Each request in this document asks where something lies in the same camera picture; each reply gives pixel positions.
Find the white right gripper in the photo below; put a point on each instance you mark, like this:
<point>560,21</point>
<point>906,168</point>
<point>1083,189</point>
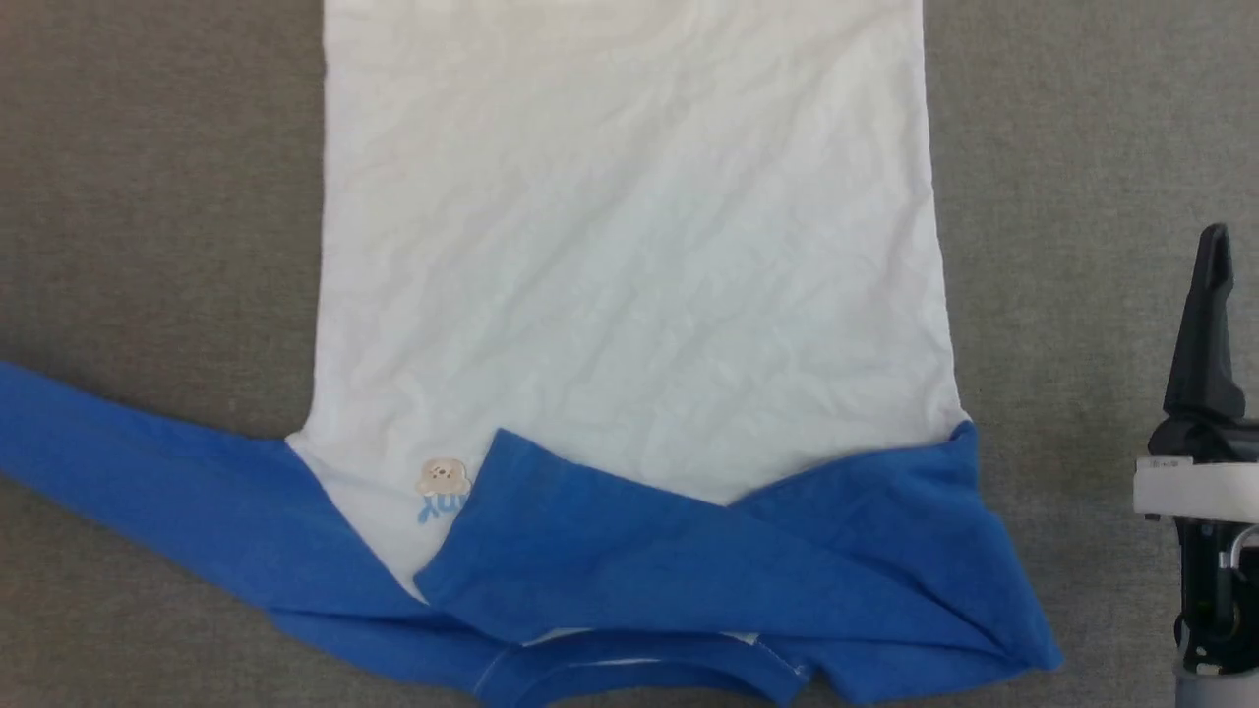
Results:
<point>1200,487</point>

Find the blue and white long-sleeve shirt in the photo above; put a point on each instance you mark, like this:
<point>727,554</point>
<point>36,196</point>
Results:
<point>629,246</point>

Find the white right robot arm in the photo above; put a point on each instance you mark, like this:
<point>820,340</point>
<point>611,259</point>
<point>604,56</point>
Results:
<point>1220,691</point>

